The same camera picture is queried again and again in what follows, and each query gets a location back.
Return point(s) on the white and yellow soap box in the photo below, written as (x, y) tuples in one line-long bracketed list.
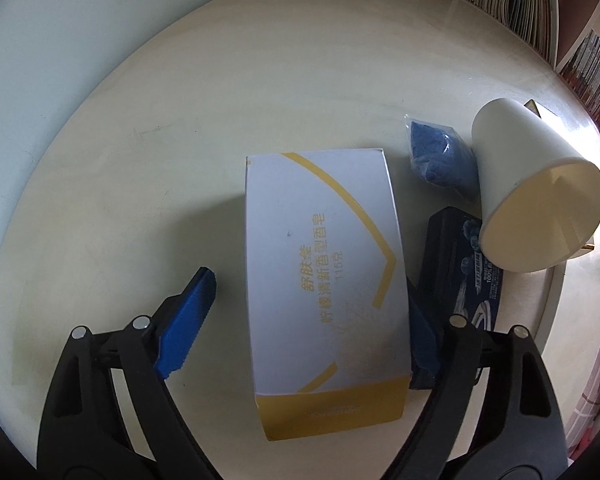
[(320, 270)]

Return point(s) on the stack of colourful thin books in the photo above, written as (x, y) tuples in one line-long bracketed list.
[(597, 70)]

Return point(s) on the black box with blue print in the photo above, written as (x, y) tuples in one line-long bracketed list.
[(450, 260)]

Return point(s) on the yellow edged flat card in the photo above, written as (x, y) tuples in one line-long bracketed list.
[(542, 110)]

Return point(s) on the blue cloth in clear bag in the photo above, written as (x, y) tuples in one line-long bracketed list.
[(437, 155)]

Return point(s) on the wooden bookshelf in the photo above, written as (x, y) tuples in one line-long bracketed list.
[(562, 25)]

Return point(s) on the white paper cup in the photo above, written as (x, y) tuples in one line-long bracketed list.
[(510, 160)]

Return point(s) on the pink floral cloth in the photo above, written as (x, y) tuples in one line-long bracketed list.
[(597, 390)]

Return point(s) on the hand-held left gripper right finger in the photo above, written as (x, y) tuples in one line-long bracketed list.
[(422, 342)]

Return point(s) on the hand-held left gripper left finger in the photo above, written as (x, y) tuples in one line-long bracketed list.
[(187, 325)]

